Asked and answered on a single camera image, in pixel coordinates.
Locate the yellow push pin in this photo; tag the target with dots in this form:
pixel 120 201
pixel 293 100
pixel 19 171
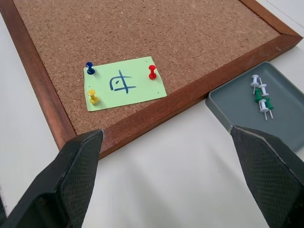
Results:
pixel 93 97

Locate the grey plastic tray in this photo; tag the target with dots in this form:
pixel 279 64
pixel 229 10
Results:
pixel 280 111

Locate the cork board with wooden frame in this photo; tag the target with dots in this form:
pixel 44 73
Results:
pixel 152 35

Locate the white push pin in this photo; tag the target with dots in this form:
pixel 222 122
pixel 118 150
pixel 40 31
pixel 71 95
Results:
pixel 263 90
pixel 254 82
pixel 264 108

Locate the red push pin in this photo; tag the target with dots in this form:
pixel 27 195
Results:
pixel 152 72

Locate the green push pin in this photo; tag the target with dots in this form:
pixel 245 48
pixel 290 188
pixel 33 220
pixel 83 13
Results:
pixel 258 95
pixel 269 105

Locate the blue push pin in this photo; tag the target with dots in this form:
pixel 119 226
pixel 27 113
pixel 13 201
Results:
pixel 90 68

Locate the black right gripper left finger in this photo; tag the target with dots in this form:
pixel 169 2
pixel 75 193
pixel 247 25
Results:
pixel 71 180

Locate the green paper note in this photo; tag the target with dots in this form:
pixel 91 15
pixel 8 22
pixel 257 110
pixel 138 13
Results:
pixel 123 85

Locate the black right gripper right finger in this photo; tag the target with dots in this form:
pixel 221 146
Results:
pixel 268 175

